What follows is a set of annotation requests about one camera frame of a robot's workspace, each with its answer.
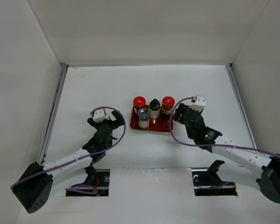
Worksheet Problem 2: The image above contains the clear lid white shaker bottle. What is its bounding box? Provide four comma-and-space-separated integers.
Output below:
138, 108, 150, 129

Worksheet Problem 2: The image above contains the black cap white bottle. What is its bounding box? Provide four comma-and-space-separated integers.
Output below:
149, 99, 161, 119

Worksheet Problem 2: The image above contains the red lid chili sauce jar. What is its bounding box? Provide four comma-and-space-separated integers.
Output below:
133, 96, 146, 115

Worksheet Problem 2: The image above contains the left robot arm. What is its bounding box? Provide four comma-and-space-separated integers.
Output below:
10, 107, 126, 214

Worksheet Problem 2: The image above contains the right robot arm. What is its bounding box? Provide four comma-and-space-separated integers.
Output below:
170, 98, 280, 204

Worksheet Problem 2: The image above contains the red tray with gold emblem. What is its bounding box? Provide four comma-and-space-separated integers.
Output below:
130, 108, 170, 133

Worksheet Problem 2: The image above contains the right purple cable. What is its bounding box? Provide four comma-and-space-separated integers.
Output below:
169, 97, 280, 161

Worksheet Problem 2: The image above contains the purple cable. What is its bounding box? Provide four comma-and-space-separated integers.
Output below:
169, 97, 280, 161
10, 106, 126, 190

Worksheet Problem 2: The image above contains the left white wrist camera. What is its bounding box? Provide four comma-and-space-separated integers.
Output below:
91, 109, 107, 123

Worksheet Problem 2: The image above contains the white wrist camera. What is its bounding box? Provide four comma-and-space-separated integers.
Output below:
190, 95, 206, 114
91, 109, 107, 123

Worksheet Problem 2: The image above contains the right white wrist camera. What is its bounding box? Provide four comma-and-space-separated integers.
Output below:
190, 95, 206, 114

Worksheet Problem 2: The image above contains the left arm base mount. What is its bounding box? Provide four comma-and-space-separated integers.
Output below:
65, 167, 111, 197

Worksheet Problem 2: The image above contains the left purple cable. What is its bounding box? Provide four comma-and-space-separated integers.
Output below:
10, 106, 126, 190

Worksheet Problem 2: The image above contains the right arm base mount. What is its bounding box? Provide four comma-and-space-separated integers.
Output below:
191, 160, 238, 196

